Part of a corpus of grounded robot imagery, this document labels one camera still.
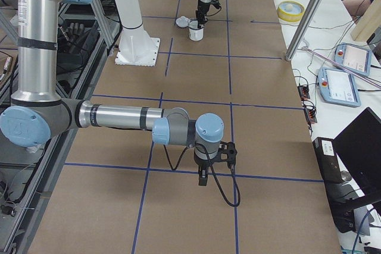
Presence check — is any white mug lid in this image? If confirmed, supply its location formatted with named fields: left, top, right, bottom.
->
left=175, top=16, right=190, bottom=28

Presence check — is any white blue ceramic mug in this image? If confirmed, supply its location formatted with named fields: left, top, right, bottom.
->
left=188, top=19, right=204, bottom=42

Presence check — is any blue tape strip lengthwise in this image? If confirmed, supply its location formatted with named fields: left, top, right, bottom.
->
left=225, top=0, right=239, bottom=253

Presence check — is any brown paper table cover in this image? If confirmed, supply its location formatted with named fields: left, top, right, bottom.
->
left=29, top=0, right=341, bottom=253

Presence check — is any near orange black connector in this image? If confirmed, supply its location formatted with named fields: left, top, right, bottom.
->
left=302, top=100, right=317, bottom=124

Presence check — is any orange black connector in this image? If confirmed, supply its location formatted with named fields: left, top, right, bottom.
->
left=302, top=100, right=317, bottom=124
left=298, top=85, right=310, bottom=101

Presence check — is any black desktop box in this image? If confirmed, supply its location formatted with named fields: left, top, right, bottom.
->
left=313, top=137, right=343, bottom=184

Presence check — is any far orange black connector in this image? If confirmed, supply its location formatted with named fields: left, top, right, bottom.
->
left=298, top=85, right=310, bottom=101

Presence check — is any blue tape strip crosswise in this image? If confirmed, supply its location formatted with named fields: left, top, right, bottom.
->
left=64, top=162, right=324, bottom=183

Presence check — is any near teach pendant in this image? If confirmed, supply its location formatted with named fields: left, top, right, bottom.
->
left=317, top=67, right=361, bottom=107

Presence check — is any teach pendant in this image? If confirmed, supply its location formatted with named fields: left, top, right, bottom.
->
left=317, top=67, right=361, bottom=107
left=335, top=43, right=372, bottom=77

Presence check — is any black computer monitor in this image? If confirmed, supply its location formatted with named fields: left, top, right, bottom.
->
left=333, top=107, right=380, bottom=194

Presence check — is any far teach pendant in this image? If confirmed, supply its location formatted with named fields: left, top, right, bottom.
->
left=335, top=43, right=372, bottom=77

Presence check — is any wooden beam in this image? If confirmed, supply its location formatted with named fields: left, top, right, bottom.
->
left=343, top=0, right=380, bottom=42

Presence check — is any black looping arm cable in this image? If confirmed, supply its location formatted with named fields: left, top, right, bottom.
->
left=163, top=142, right=241, bottom=208

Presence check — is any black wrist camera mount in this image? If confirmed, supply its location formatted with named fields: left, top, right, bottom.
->
left=213, top=142, right=238, bottom=170

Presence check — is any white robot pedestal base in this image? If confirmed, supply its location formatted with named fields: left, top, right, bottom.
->
left=115, top=0, right=160, bottom=67

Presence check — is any aluminium frame post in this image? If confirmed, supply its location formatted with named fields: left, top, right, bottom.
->
left=285, top=0, right=322, bottom=61

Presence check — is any blue cable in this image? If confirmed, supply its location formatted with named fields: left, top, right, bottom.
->
left=352, top=206, right=376, bottom=254

